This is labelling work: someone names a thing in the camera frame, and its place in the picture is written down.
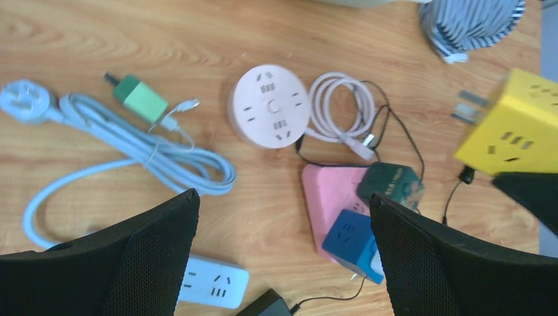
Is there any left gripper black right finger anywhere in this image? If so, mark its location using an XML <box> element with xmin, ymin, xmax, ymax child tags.
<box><xmin>370</xmin><ymin>194</ymin><xmax>557</xmax><ymax>315</ymax></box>

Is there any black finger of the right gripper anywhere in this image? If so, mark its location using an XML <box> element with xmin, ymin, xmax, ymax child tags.
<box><xmin>492</xmin><ymin>172</ymin><xmax>557</xmax><ymax>235</ymax></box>

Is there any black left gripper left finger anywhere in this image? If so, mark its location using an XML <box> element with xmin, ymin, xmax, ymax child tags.
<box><xmin>1</xmin><ymin>189</ymin><xmax>200</xmax><ymax>315</ymax></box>

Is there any yellow cube socket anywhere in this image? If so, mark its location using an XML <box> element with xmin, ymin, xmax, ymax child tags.
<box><xmin>452</xmin><ymin>68</ymin><xmax>557</xmax><ymax>176</ymax></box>

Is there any blue cube socket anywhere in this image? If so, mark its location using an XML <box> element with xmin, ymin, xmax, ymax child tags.
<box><xmin>322</xmin><ymin>209</ymin><xmax>378</xmax><ymax>271</ymax></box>

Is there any dark green adapter plug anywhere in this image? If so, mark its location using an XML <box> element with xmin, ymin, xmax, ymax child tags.
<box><xmin>356</xmin><ymin>162</ymin><xmax>424</xmax><ymax>210</ymax></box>

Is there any pink triangular power strip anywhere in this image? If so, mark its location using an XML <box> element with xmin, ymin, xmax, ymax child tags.
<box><xmin>301</xmin><ymin>165</ymin><xmax>370</xmax><ymax>263</ymax></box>

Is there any white cube charger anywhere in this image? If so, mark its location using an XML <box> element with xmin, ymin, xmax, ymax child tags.
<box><xmin>353</xmin><ymin>250</ymin><xmax>385</xmax><ymax>284</ymax></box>

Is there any white power strip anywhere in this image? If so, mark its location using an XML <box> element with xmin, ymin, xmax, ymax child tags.
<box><xmin>178</xmin><ymin>254</ymin><xmax>250</xmax><ymax>309</ymax></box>

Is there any black power adapter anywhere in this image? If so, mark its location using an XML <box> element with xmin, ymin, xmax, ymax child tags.
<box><xmin>236</xmin><ymin>289</ymin><xmax>293</xmax><ymax>316</ymax></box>

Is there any green USB charger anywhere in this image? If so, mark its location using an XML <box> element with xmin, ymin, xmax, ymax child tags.
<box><xmin>103</xmin><ymin>72</ymin><xmax>201</xmax><ymax>134</ymax></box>

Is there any blue white striped cloth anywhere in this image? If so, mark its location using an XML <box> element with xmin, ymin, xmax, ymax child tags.
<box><xmin>418</xmin><ymin>0</ymin><xmax>526</xmax><ymax>65</ymax></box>

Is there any round pink power strip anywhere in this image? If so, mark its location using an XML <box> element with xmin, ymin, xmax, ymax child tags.
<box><xmin>227</xmin><ymin>64</ymin><xmax>311</xmax><ymax>149</ymax></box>

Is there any white plastic basket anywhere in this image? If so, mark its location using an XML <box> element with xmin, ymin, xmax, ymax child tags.
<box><xmin>318</xmin><ymin>0</ymin><xmax>432</xmax><ymax>9</ymax></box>

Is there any bundled black cable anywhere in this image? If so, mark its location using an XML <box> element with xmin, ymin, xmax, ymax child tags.
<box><xmin>441</xmin><ymin>165</ymin><xmax>477</xmax><ymax>226</ymax></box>

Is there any coiled pink cable with plug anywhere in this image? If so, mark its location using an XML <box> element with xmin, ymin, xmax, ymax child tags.
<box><xmin>304</xmin><ymin>72</ymin><xmax>378</xmax><ymax>162</ymax></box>

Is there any grey power strip cable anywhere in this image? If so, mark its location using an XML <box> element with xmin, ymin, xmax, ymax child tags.
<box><xmin>0</xmin><ymin>79</ymin><xmax>237</xmax><ymax>250</ymax></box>

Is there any thin black adapter cable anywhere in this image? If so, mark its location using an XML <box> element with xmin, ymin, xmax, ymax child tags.
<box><xmin>290</xmin><ymin>80</ymin><xmax>426</xmax><ymax>316</ymax></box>

